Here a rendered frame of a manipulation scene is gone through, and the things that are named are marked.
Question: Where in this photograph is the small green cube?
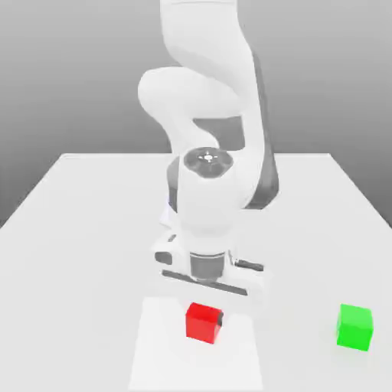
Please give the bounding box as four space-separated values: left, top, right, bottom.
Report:
335 303 374 352

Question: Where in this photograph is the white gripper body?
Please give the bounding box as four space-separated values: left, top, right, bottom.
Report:
159 265 271 311

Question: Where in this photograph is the small red cube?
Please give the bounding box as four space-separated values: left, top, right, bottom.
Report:
185 302 224 345

